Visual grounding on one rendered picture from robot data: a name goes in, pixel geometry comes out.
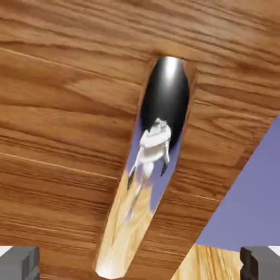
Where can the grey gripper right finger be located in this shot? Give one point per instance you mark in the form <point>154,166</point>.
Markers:
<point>262,263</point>

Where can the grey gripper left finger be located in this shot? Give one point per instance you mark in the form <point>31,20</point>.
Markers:
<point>17,262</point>

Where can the brown wooden cabinet door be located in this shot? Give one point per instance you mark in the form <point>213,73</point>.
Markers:
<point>65,131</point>

